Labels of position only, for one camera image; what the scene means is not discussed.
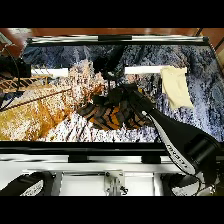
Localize cream garment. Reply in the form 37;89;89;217
160;65;195;110

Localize wooden rack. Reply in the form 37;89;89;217
0;74;54;94

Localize silver frame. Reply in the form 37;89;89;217
0;34;224;197

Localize yellow grey striped sweater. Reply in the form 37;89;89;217
77;85;154;132

